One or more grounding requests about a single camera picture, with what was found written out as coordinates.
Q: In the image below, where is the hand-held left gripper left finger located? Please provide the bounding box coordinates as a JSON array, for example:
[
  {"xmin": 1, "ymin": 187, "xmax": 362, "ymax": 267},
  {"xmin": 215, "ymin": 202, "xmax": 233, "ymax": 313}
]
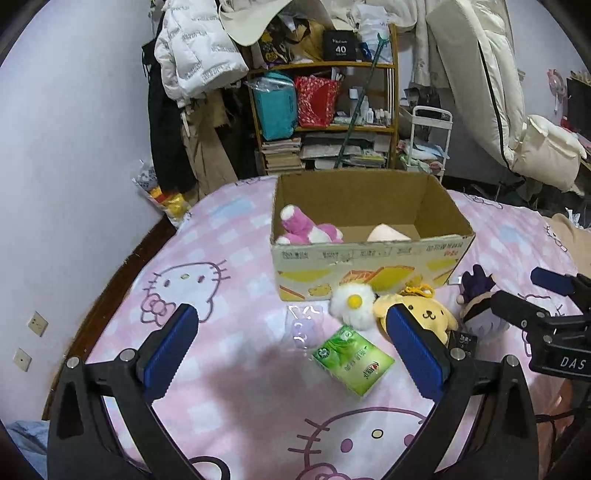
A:
[{"xmin": 47, "ymin": 303, "xmax": 200, "ymax": 480}]

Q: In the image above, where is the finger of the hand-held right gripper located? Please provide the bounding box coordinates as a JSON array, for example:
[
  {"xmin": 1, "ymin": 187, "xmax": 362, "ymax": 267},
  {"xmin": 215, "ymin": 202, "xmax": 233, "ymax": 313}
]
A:
[
  {"xmin": 530, "ymin": 267, "xmax": 591, "ymax": 315},
  {"xmin": 490, "ymin": 291, "xmax": 550, "ymax": 329}
]

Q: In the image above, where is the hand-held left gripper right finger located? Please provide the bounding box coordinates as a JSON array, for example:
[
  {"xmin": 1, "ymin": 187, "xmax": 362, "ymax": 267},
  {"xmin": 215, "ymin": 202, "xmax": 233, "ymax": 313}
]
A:
[{"xmin": 385, "ymin": 305, "xmax": 540, "ymax": 480}]

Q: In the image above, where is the yellow dog plush toy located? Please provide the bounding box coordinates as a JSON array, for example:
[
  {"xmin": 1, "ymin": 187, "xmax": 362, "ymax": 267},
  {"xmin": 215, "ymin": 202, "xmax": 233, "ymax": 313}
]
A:
[{"xmin": 373, "ymin": 284, "xmax": 460, "ymax": 344}]

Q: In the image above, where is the purple haired plush doll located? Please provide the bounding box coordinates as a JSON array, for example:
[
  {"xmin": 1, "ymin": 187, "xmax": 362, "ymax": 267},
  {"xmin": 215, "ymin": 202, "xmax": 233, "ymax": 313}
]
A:
[{"xmin": 455, "ymin": 264, "xmax": 511, "ymax": 340}]

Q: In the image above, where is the green tissue packet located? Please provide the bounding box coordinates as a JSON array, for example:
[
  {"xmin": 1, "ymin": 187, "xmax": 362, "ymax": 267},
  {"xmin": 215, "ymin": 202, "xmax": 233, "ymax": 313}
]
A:
[{"xmin": 311, "ymin": 324, "xmax": 395, "ymax": 398}]

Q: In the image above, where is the white fluffy egg plush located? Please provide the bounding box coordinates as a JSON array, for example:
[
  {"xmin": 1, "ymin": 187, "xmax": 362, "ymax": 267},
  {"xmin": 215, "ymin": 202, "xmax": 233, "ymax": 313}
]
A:
[{"xmin": 329, "ymin": 282, "xmax": 376, "ymax": 330}]

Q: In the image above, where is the printed cardboard box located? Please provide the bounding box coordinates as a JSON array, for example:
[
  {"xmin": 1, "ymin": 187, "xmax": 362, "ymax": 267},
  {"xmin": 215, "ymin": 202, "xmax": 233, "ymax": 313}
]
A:
[{"xmin": 270, "ymin": 170, "xmax": 476, "ymax": 303}]

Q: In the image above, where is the clear plastic packet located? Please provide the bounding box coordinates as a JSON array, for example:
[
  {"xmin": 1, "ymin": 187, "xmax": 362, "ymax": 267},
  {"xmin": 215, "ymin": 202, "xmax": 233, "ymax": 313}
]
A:
[{"xmin": 286, "ymin": 302, "xmax": 324, "ymax": 349}]

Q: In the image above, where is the black paper tag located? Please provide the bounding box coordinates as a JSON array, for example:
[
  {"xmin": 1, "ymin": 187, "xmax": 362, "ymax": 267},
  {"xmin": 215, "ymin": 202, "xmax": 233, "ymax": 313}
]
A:
[{"xmin": 448, "ymin": 330, "xmax": 478, "ymax": 356}]

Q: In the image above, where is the pink cat printed blanket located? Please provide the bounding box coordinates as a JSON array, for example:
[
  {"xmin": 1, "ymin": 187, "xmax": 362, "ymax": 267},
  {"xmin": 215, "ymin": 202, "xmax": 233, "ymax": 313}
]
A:
[{"xmin": 85, "ymin": 175, "xmax": 591, "ymax": 480}]

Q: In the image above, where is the peach round plush toy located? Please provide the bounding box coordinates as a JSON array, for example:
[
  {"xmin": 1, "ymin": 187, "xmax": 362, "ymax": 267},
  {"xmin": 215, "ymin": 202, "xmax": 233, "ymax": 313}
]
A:
[{"xmin": 367, "ymin": 223, "xmax": 411, "ymax": 243}]

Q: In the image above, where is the plastic bag of toys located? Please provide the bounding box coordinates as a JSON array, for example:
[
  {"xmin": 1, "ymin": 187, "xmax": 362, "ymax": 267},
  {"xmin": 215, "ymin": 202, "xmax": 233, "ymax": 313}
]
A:
[{"xmin": 133, "ymin": 161, "xmax": 195, "ymax": 227}]

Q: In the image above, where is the blue denim cloth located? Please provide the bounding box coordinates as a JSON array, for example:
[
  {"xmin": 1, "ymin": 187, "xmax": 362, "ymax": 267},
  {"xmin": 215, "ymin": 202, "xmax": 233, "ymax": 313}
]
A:
[{"xmin": 4, "ymin": 420, "xmax": 49, "ymax": 480}]

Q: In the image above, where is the pink and white plush toy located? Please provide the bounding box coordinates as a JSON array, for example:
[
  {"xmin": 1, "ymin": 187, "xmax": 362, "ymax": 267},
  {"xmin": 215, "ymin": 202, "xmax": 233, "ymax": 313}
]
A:
[{"xmin": 276, "ymin": 204, "xmax": 345, "ymax": 245}]

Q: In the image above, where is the black monitor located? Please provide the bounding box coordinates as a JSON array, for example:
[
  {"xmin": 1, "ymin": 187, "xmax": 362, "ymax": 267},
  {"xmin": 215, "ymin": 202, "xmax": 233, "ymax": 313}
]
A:
[{"xmin": 566, "ymin": 76, "xmax": 591, "ymax": 134}]

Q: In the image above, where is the pink fan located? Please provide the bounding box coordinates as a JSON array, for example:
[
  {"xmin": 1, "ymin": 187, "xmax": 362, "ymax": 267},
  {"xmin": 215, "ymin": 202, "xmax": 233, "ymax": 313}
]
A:
[{"xmin": 547, "ymin": 69, "xmax": 568, "ymax": 116}]

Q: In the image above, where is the beige hanging garment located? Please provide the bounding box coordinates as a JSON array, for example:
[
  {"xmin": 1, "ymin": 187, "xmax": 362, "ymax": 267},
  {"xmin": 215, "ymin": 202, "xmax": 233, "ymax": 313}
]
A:
[{"xmin": 180, "ymin": 92, "xmax": 241, "ymax": 199}]

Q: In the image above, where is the white trolley cart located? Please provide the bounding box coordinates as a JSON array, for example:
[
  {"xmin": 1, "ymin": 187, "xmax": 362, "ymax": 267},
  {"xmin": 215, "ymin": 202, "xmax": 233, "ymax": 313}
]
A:
[{"xmin": 397, "ymin": 105, "xmax": 453, "ymax": 185}]

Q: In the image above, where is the pile of magazines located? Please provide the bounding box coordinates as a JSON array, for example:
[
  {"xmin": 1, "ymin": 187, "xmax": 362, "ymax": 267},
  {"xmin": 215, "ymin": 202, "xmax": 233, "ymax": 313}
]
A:
[{"xmin": 300, "ymin": 133, "xmax": 391, "ymax": 171}]

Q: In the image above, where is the black hanging garment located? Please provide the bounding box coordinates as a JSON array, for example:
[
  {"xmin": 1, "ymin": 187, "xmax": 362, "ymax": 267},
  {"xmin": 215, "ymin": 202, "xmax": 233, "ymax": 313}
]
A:
[{"xmin": 141, "ymin": 39, "xmax": 197, "ymax": 192}]

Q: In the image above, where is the black bag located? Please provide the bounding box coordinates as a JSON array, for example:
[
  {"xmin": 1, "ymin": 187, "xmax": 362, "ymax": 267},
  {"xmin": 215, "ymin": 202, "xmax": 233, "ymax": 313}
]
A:
[{"xmin": 406, "ymin": 85, "xmax": 439, "ymax": 109}]

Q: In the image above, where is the cream padded chair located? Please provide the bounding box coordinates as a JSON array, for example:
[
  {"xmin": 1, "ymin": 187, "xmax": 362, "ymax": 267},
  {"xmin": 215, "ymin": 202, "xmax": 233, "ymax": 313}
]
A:
[{"xmin": 425, "ymin": 0, "xmax": 587, "ymax": 192}]

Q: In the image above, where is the stack of old books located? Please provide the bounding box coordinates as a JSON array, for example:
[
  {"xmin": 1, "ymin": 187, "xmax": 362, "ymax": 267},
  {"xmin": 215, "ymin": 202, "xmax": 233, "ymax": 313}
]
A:
[{"xmin": 261, "ymin": 136, "xmax": 303, "ymax": 175}]

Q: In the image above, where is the wooden shelf rack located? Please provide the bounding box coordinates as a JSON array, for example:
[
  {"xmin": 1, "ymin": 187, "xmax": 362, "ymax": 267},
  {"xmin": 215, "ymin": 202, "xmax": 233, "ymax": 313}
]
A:
[{"xmin": 247, "ymin": 23, "xmax": 400, "ymax": 174}]

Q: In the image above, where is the row of small bottles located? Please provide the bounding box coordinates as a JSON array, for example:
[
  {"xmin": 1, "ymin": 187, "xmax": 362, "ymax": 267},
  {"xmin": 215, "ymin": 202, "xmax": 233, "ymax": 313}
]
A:
[{"xmin": 348, "ymin": 88, "xmax": 391, "ymax": 125}]

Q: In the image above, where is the green pole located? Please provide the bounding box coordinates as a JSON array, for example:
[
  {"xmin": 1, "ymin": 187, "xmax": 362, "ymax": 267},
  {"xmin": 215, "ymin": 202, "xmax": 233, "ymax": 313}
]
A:
[{"xmin": 333, "ymin": 32, "xmax": 391, "ymax": 169}]

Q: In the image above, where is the teal bag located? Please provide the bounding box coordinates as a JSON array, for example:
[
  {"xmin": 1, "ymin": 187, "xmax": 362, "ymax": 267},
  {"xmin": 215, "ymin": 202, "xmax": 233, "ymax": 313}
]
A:
[{"xmin": 252, "ymin": 71, "xmax": 298, "ymax": 141}]

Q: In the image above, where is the red patterned bag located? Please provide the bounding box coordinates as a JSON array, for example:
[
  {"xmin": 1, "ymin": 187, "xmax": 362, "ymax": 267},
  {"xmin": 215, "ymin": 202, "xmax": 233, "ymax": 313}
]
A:
[{"xmin": 294, "ymin": 76, "xmax": 342, "ymax": 129}]

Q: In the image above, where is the floral curtain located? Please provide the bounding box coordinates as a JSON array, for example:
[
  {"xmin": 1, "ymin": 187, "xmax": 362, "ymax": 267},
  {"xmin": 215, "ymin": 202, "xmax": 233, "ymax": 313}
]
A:
[{"xmin": 346, "ymin": 0, "xmax": 444, "ymax": 88}]

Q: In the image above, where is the white puffer jacket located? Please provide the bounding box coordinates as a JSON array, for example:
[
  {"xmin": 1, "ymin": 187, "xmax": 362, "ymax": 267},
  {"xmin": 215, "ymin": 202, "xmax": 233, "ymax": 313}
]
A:
[{"xmin": 154, "ymin": 0, "xmax": 250, "ymax": 109}]

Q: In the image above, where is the white plastic bag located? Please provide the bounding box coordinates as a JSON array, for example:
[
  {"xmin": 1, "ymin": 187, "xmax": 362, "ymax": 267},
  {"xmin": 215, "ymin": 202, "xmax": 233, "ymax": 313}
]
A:
[{"xmin": 358, "ymin": 14, "xmax": 393, "ymax": 63}]

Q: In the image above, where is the black box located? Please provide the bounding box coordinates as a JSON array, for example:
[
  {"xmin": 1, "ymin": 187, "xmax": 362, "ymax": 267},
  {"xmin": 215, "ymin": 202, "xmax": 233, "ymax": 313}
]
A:
[{"xmin": 322, "ymin": 30, "xmax": 363, "ymax": 62}]

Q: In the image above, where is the dark printed bag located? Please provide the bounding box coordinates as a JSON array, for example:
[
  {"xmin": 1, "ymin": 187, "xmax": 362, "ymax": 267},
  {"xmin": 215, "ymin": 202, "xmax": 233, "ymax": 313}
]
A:
[{"xmin": 259, "ymin": 18, "xmax": 301, "ymax": 65}]

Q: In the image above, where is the beige wide brim hat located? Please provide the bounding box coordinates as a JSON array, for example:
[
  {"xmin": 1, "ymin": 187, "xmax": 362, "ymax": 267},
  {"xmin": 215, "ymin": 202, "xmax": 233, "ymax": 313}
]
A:
[{"xmin": 218, "ymin": 0, "xmax": 296, "ymax": 47}]

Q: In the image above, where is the brown wooden bed frame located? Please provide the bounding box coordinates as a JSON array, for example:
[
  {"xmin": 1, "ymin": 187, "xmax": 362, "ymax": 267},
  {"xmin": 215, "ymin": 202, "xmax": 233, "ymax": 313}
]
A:
[{"xmin": 41, "ymin": 212, "xmax": 185, "ymax": 421}]

